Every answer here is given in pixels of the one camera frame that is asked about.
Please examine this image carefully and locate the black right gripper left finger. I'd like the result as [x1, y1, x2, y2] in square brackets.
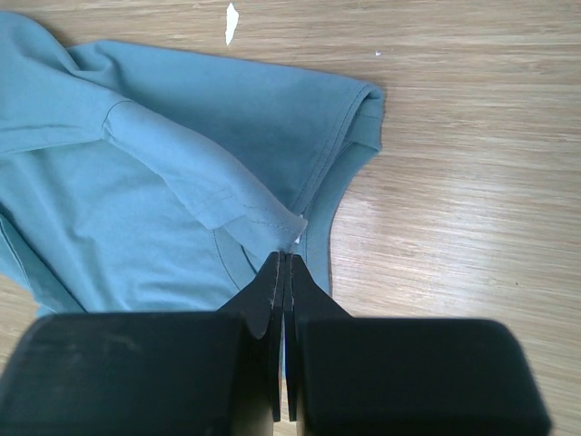
[1, 253, 284, 435]

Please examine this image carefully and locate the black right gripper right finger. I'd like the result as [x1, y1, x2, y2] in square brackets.
[284, 255, 552, 435]

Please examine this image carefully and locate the blue-grey t shirt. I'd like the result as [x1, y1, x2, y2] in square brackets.
[1, 12, 384, 316]

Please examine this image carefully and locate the white paper scrap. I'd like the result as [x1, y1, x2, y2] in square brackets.
[224, 3, 240, 45]

